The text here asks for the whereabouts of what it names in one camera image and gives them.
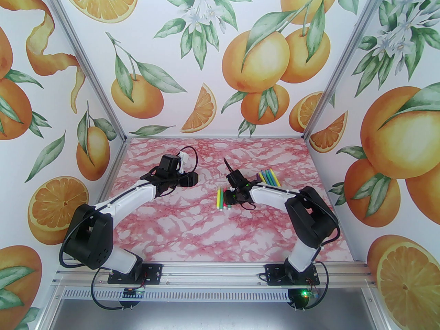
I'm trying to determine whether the white perforated cable strip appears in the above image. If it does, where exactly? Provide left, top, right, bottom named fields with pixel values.
left=58, top=289, right=293, bottom=302

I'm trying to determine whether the thin aluminium side rail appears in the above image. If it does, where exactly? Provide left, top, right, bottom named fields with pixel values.
left=70, top=138, right=128, bottom=260

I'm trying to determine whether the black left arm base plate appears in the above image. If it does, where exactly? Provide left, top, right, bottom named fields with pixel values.
left=108, top=263, right=163, bottom=284

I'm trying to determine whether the black controller with LED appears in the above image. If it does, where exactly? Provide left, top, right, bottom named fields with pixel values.
left=288, top=287, right=318, bottom=310

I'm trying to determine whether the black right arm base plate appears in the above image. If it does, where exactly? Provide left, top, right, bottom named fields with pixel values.
left=266, top=264, right=320, bottom=285

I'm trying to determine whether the black left base cable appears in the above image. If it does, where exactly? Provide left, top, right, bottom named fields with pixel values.
left=89, top=265, right=146, bottom=311

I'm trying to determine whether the black base cable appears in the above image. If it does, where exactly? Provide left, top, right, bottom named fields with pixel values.
left=89, top=265, right=146, bottom=311
left=292, top=266, right=333, bottom=311

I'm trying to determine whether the grey metal shelf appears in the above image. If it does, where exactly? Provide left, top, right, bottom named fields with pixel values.
left=41, top=299, right=392, bottom=330

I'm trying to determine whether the black right base cable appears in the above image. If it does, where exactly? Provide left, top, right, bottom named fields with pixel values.
left=292, top=266, right=333, bottom=311

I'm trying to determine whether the small green circuit board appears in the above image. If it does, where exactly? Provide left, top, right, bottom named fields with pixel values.
left=123, top=287, right=147, bottom=300

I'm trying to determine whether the aluminium mounting rail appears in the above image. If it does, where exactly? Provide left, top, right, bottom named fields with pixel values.
left=52, top=258, right=377, bottom=289

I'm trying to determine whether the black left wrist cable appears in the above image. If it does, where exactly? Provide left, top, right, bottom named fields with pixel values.
left=179, top=145, right=198, bottom=174

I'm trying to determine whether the aluminium frame post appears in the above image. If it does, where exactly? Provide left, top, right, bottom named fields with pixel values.
left=302, top=0, right=396, bottom=141
left=41, top=0, right=127, bottom=141

